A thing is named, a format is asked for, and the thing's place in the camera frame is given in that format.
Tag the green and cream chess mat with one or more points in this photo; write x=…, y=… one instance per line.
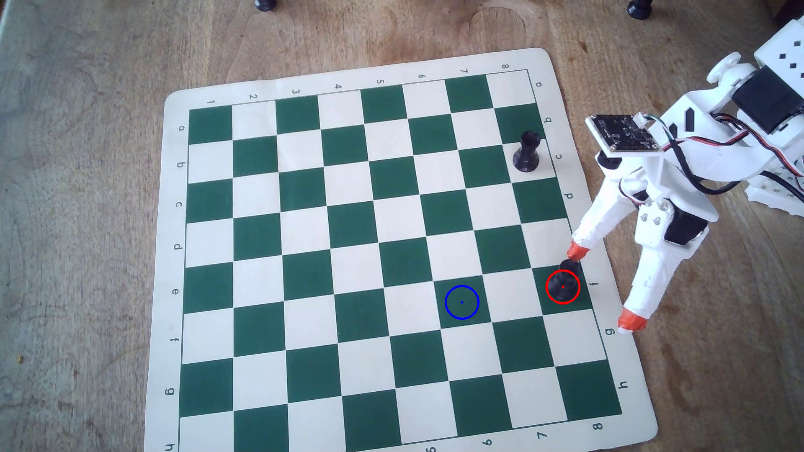
x=389, y=257

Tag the black chess pawn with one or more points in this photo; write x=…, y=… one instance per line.
x=526, y=152
x=563, y=282

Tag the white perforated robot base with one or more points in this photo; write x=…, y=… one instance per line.
x=779, y=191

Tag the black chess piece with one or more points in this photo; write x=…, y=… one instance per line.
x=639, y=8
x=264, y=4

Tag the black camera circuit board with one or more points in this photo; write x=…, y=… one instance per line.
x=622, y=132

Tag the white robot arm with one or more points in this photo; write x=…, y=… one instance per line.
x=769, y=75

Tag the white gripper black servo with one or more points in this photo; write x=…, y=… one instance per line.
x=653, y=222

